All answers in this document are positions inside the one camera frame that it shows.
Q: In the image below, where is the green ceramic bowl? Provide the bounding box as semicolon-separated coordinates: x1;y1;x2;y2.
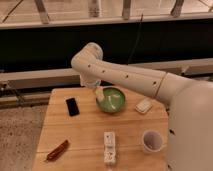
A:
95;87;125;113

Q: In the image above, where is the black hanging cable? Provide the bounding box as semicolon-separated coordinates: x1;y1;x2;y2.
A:
126;13;145;65

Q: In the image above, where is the black eraser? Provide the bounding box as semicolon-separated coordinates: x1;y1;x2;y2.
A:
66;98;79;116

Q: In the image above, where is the white patterned box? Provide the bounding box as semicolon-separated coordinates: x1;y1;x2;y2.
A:
104;132;116;165

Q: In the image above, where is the white ceramic cup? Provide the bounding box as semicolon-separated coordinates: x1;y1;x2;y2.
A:
141;130;164;154

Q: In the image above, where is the white rectangular sponge block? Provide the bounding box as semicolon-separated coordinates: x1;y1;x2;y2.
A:
135;99;152;114

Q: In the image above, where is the brown red marker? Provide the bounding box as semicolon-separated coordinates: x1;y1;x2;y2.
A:
46;140;69;161

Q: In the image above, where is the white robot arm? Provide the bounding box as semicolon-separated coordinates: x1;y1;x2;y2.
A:
71;42;213;171

